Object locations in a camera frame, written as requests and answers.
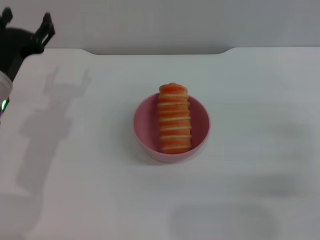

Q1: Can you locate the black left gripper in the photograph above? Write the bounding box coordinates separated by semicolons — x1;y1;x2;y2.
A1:
0;7;56;82

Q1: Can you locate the pink plastic bowl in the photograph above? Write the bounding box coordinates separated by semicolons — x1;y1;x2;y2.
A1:
132;92;212;162

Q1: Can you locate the orange ridged bread loaf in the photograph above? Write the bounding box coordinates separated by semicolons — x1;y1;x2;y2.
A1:
157;82;193;154

